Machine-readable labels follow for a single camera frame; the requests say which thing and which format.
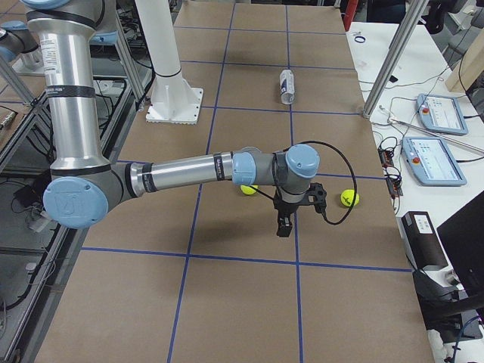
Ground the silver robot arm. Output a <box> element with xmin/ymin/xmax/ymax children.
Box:
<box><xmin>25</xmin><ymin>1</ymin><xmax>326</xmax><ymax>237</ymax></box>

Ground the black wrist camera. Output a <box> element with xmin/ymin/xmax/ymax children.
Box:
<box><xmin>306</xmin><ymin>182</ymin><xmax>327</xmax><ymax>216</ymax></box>

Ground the yellow tennis ball Wilson 3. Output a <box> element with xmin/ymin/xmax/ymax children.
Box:
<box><xmin>340</xmin><ymin>189</ymin><xmax>360</xmax><ymax>207</ymax></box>

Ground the upper teach pendant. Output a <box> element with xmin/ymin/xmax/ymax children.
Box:
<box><xmin>417</xmin><ymin>94</ymin><xmax>468</xmax><ymax>135</ymax></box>

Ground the lower teach pendant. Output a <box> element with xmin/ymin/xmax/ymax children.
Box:
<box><xmin>402</xmin><ymin>137</ymin><xmax>467</xmax><ymax>187</ymax></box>

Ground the black camera cable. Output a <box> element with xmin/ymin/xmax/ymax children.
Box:
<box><xmin>275</xmin><ymin>141</ymin><xmax>359</xmax><ymax>225</ymax></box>

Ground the teach pendant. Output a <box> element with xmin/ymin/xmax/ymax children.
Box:
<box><xmin>402</xmin><ymin>137</ymin><xmax>467</xmax><ymax>187</ymax></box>
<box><xmin>417</xmin><ymin>94</ymin><xmax>468</xmax><ymax>135</ymax></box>

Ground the white pedestal column base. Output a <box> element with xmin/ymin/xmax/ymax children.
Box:
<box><xmin>135</xmin><ymin>0</ymin><xmax>203</xmax><ymax>125</ymax></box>

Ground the black monitor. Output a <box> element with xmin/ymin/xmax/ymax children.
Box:
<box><xmin>437</xmin><ymin>192</ymin><xmax>484</xmax><ymax>293</ymax></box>

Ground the aluminium frame post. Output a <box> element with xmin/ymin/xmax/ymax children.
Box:
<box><xmin>362</xmin><ymin>0</ymin><xmax>429</xmax><ymax>119</ymax></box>

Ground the small circuit board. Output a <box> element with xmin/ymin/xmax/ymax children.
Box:
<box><xmin>378</xmin><ymin>148</ymin><xmax>394</xmax><ymax>168</ymax></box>

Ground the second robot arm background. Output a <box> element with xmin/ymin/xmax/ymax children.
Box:
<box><xmin>1</xmin><ymin>20</ymin><xmax>43</xmax><ymax>70</ymax></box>

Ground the white tennis ball can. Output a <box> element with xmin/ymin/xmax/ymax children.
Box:
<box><xmin>279</xmin><ymin>69</ymin><xmax>295</xmax><ymax>105</ymax></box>

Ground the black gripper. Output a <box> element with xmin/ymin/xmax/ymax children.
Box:
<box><xmin>273</xmin><ymin>193</ymin><xmax>313</xmax><ymax>237</ymax></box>

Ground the black box white label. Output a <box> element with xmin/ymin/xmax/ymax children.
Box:
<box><xmin>401</xmin><ymin>211</ymin><xmax>448</xmax><ymax>271</ymax></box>

